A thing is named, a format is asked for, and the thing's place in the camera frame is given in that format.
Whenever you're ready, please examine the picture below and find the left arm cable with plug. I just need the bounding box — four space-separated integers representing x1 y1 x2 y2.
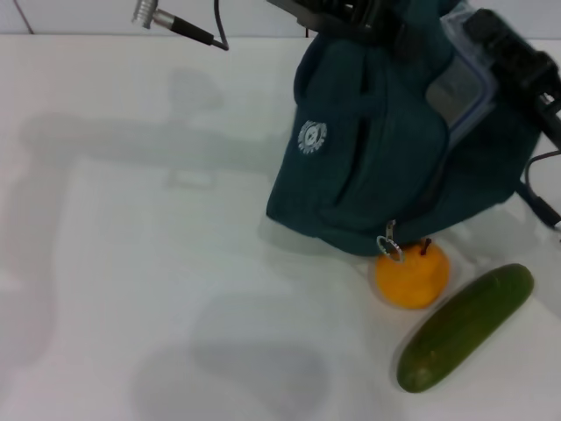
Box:
131 0 231 53

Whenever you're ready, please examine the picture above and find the dark blue fabric lunch bag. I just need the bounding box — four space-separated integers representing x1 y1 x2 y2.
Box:
265 0 545 258

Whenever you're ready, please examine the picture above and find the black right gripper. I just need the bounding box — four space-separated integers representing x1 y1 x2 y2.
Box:
462 7 561 153

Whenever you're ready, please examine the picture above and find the right arm cable with plug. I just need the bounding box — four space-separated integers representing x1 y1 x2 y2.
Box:
522 147 561 230

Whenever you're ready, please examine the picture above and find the arm cable with plug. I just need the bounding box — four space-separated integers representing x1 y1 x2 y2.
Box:
522 147 561 230
131 0 231 53

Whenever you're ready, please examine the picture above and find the orange pear with stem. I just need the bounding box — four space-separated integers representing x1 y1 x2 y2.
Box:
374 239 451 311

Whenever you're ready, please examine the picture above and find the green cucumber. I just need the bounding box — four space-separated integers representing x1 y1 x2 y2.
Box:
396 263 536 393

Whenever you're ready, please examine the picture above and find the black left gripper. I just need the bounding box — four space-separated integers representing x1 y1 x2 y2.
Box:
266 0 422 61

